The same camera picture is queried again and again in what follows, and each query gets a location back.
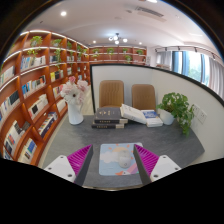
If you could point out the green potted plant white pot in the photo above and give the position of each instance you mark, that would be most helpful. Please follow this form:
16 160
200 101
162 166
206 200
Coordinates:
176 106

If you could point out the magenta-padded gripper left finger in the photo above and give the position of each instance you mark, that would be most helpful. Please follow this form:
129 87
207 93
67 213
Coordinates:
60 166

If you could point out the glass window with curtains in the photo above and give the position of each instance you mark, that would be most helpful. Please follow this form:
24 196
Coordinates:
193 65

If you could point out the orange shelf unit with plants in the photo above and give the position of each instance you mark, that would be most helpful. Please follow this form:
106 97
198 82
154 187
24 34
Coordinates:
116 55

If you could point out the multi-bulb ceiling lamp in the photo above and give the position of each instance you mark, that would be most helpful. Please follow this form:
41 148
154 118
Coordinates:
116 38

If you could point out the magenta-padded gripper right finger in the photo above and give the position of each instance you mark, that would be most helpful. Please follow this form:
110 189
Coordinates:
162 166

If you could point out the large orange wooden bookshelf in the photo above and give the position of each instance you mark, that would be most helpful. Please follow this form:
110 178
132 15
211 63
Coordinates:
33 96

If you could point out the pink and white flower bouquet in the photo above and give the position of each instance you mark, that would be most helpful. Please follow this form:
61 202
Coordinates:
74 91

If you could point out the white ceramic pitcher vase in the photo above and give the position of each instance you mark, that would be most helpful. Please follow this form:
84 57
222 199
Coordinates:
75 115

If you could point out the ceiling air vent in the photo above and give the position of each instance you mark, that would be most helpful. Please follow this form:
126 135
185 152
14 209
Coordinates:
149 11

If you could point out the tan upholstered chair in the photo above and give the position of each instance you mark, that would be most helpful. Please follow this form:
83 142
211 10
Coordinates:
143 96
111 93

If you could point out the thick dark hardcover book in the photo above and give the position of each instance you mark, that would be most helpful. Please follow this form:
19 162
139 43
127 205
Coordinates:
107 114
106 126

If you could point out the white book with blue cover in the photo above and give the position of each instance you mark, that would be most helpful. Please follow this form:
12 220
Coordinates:
152 118

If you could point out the pastel cartoon print mouse pad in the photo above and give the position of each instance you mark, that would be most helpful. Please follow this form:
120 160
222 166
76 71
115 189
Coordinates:
110 160

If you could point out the thick white book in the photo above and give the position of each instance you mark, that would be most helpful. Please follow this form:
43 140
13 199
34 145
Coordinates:
132 114

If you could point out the white wall outlet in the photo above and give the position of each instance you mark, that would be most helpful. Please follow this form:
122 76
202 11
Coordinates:
202 116
196 110

